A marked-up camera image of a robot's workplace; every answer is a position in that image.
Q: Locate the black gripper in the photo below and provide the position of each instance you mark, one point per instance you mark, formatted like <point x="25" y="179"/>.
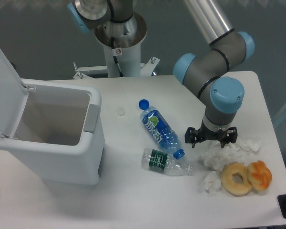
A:
<point x="194" y="136"/>

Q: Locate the blue label plastic bottle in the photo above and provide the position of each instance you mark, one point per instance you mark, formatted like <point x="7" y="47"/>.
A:
<point x="160" y="130"/>

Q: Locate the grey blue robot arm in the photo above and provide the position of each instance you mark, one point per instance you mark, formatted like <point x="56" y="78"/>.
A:
<point x="204" y="77"/>

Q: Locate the clear green label bottle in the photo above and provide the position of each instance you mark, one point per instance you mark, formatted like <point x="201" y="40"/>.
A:
<point x="164" y="163"/>

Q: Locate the blue bottle cap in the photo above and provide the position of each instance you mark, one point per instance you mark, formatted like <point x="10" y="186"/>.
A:
<point x="143" y="104"/>

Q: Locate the white bottle cap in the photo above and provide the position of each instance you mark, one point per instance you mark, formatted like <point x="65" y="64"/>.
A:
<point x="120" y="111"/>

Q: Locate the large crumpled white tissue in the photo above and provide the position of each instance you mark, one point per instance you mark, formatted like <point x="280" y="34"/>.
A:
<point x="215" y="158"/>

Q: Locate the small crumpled white tissue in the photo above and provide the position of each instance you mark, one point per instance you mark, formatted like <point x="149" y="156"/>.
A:
<point x="212" y="183"/>

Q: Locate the orange glazed bread roll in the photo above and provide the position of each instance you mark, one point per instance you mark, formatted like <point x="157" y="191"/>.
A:
<point x="259" y="175"/>

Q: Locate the white trash bin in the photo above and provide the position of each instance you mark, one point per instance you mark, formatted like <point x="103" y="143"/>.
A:
<point x="59" y="133"/>

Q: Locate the white bin lid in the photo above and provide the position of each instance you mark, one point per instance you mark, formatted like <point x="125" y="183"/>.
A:
<point x="13" y="97"/>

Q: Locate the ring doughnut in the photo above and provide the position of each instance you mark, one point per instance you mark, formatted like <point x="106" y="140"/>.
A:
<point x="234" y="179"/>

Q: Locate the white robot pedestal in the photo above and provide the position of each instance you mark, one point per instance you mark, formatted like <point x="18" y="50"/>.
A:
<point x="121" y="44"/>

